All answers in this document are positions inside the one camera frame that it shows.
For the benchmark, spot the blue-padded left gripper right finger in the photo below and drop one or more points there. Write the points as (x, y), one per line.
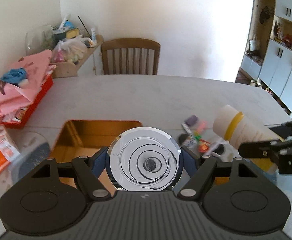
(190, 161)

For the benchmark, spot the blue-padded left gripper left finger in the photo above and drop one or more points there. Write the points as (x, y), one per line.
(100, 162)

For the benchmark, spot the white bottle yellow band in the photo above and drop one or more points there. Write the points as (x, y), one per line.
(235, 128)

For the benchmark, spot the white sunglasses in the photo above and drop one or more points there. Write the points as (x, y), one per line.
(222, 150)

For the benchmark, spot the silver nail clipper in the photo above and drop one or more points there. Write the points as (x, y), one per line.
(187, 129)

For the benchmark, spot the red snack packet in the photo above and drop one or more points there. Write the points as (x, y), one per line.
(203, 146)

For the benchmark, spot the red gold-lined tin box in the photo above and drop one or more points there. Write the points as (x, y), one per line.
(86, 137)

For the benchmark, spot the pink yellow highlighter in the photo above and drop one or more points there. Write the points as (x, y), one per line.
(202, 125)

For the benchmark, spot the purple eraser block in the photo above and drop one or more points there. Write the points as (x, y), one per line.
(191, 121)

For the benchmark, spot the wooden side shelf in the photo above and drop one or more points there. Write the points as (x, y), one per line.
(70, 68)

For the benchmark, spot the brown wooden chair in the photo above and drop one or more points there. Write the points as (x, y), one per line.
(130, 56)

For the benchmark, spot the clear plastic bag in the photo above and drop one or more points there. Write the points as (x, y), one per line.
(67, 49)

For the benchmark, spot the blue plush toy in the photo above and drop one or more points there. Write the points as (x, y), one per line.
(17, 77)

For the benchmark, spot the clear glass bowl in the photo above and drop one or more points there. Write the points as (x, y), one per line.
(39, 39)

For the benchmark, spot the white wall cabinet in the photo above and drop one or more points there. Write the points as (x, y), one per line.
(268, 55)

